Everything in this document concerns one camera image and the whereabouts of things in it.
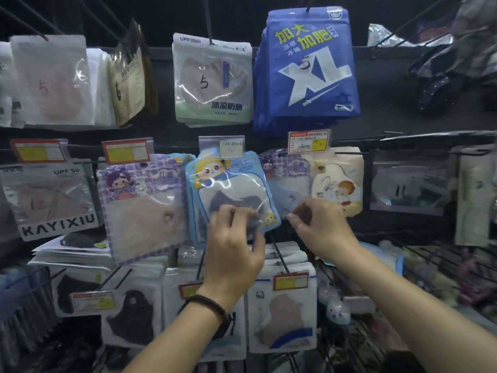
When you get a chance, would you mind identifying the person's left hand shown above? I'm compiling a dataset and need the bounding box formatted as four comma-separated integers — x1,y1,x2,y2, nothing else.
197,204,267,312

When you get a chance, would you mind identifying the person's right hand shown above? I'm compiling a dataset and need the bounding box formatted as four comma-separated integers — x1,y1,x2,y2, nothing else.
287,198,362,265

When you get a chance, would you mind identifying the cream cartoon girl packet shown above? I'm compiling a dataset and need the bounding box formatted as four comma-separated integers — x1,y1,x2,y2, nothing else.
309,146,365,218

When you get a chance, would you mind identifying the stack of blue cartoon packets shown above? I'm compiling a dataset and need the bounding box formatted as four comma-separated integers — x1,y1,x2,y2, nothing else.
361,241,405,276

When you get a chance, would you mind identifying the purple checked packet blue mask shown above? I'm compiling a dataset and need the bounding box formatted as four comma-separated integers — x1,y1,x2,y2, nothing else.
259,148,313,220

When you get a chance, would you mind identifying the blue cartoon packet navy mask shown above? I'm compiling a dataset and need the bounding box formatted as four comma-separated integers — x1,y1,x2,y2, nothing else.
185,149,281,237

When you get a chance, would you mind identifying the purple checked packet pink mask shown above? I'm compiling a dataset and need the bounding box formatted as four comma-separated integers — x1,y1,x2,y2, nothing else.
96,155,192,265

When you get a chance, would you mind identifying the white packet beige mask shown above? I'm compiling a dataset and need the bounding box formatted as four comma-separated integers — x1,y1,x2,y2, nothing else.
86,161,105,229

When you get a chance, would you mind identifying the dark blue mask packet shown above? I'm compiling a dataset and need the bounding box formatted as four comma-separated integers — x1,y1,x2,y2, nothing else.
252,6,362,137

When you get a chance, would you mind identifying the pale green mask packet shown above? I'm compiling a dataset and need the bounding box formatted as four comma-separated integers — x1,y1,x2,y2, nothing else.
172,33,255,128

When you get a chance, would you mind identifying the grey packet pink mask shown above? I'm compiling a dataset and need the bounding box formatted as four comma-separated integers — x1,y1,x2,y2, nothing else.
0,163,100,242

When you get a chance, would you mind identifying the cream line-drawing mask packet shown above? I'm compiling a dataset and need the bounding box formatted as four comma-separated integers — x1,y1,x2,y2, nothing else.
107,19,160,128

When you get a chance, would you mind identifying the row of translucent mask packets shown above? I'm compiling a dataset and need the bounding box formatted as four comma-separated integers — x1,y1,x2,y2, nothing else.
0,266,59,369

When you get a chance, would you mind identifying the glossy packet pink mask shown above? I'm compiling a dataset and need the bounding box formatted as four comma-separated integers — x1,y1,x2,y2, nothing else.
9,34,117,128

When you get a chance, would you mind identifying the white packet grey mask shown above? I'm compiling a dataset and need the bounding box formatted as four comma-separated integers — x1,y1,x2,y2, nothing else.
0,41,26,128

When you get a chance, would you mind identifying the red yellow price tag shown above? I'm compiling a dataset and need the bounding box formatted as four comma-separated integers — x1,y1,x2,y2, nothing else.
272,271,310,292
9,138,70,164
101,137,155,166
178,281,204,300

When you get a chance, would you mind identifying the blue white bunny toy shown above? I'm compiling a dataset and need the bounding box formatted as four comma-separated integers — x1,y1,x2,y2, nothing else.
325,298,352,326

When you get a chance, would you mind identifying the clear packet purple trim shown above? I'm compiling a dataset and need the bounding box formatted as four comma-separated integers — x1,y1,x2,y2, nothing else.
369,149,453,217

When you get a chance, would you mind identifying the white price tag with barcode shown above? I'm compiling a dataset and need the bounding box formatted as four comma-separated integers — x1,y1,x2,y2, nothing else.
288,129,332,155

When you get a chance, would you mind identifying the clear holder white paper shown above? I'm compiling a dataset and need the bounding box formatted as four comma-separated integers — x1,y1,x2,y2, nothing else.
198,135,246,159

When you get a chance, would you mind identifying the white red price tag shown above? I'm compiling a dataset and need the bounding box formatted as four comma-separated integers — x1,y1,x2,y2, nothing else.
69,291,118,313

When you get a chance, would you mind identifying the pale tall packet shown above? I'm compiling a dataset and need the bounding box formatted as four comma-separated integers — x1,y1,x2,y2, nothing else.
454,149,496,247

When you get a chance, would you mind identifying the navy dotted headband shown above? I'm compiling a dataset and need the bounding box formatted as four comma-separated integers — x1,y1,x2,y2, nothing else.
417,73,466,115

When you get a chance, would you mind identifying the crumpled clear packet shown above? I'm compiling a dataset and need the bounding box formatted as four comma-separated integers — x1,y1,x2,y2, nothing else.
367,23,453,49

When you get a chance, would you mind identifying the dark beaded bracelet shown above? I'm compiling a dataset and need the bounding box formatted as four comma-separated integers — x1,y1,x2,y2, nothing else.
177,294,230,327

